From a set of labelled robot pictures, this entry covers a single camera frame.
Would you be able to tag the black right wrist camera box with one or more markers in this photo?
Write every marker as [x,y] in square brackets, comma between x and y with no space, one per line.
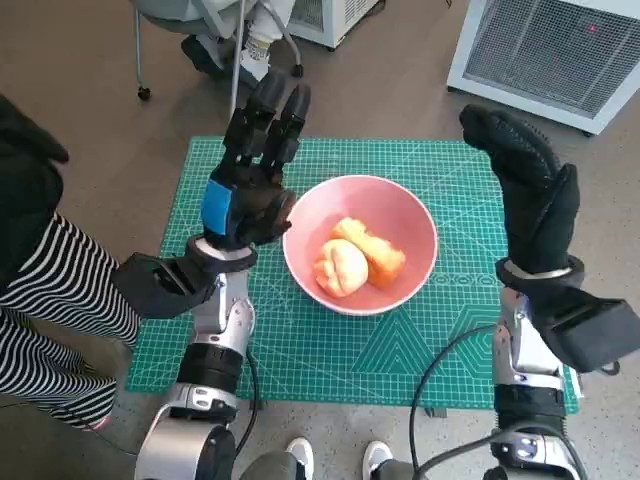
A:
[590,335]

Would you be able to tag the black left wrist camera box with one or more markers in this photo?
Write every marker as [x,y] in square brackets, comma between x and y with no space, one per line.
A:
[160,285]

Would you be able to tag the large white grille unit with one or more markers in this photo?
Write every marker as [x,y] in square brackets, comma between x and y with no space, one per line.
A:
[540,50]

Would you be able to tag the pink bowl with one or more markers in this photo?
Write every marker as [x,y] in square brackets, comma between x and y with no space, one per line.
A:
[400,220]

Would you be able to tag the green cutting mat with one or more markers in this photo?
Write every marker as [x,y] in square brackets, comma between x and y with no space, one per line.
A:
[350,360]

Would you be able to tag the orange toy bread loaf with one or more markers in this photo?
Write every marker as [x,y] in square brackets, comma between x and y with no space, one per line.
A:
[385,260]

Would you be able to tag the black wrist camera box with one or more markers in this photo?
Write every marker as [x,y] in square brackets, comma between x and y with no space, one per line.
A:
[590,335]
[160,285]

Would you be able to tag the pale round toy bun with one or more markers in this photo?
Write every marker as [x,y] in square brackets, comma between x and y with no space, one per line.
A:
[342,267]

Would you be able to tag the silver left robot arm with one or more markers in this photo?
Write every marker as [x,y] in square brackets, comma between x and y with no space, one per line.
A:
[220,320]

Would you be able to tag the person in white clothing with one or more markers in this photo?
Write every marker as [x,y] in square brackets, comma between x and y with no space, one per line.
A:
[257,50]

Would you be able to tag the black table bracket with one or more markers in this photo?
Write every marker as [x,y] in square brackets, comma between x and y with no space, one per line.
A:
[258,403]
[435,413]

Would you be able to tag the person in striped trousers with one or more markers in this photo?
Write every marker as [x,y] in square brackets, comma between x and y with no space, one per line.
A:
[45,300]

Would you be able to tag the black blue-taped left hand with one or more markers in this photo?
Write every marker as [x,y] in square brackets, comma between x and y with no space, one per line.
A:
[250,200]

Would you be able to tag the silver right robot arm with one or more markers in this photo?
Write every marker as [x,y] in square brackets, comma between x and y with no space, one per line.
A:
[525,350]

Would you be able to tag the person with white shoes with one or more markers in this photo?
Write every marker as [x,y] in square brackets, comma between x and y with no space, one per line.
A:
[300,455]

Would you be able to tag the small white grille unit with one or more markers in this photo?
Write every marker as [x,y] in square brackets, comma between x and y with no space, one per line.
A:
[325,20]

